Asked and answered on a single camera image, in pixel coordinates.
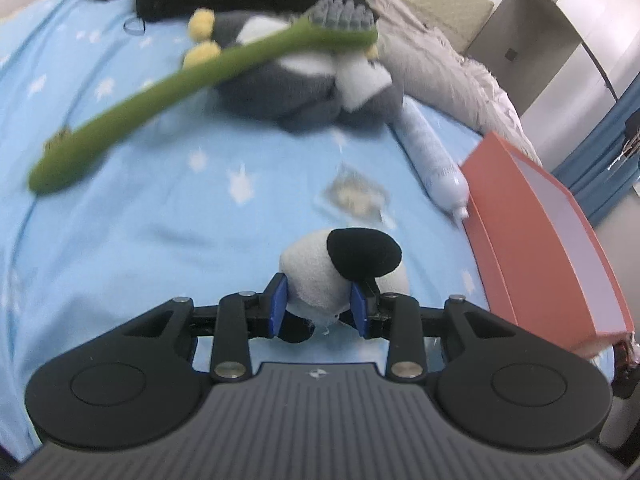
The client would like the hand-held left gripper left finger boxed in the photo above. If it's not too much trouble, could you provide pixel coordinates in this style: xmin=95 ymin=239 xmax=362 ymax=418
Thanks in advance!
xmin=120 ymin=272 xmax=290 ymax=382

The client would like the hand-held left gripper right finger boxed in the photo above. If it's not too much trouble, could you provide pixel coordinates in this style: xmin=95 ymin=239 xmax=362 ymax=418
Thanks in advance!
xmin=350 ymin=280 xmax=523 ymax=382

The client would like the small white black plush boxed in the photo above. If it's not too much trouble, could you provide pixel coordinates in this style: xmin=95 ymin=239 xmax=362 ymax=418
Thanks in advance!
xmin=279 ymin=227 xmax=411 ymax=343

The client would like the clear plastic packet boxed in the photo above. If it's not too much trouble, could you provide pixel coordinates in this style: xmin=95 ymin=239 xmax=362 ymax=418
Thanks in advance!
xmin=312 ymin=162 xmax=398 ymax=231

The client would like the orange cardboard box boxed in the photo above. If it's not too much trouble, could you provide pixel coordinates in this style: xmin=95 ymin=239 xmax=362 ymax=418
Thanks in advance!
xmin=459 ymin=131 xmax=636 ymax=361

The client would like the white spray bottle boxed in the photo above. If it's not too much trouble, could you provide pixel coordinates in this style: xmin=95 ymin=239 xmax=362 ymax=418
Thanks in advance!
xmin=395 ymin=97 xmax=471 ymax=226

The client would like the grey white penguin plush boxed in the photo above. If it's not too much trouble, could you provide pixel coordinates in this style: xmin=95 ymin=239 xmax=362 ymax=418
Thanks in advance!
xmin=182 ymin=7 xmax=406 ymax=133

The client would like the grey quilt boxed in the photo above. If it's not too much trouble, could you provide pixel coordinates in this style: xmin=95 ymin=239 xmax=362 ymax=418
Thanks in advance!
xmin=360 ymin=0 xmax=543 ymax=166

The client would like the blue curtain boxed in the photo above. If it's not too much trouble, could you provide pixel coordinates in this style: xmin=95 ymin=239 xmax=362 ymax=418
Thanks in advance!
xmin=552 ymin=72 xmax=640 ymax=228

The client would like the green long-handled grey brush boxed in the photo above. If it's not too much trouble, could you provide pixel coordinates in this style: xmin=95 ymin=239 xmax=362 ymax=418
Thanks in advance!
xmin=27 ymin=0 xmax=379 ymax=196

